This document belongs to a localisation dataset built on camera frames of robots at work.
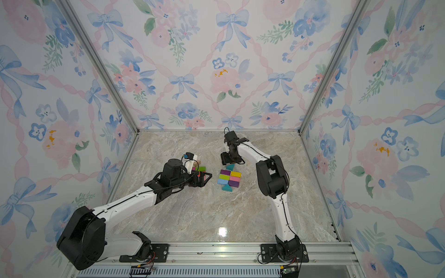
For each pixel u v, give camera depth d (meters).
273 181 0.60
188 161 0.73
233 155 0.88
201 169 0.98
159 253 0.74
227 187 0.93
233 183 0.95
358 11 0.69
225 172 0.99
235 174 0.98
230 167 0.99
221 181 0.95
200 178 0.73
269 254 0.73
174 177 0.65
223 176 0.96
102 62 0.87
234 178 0.97
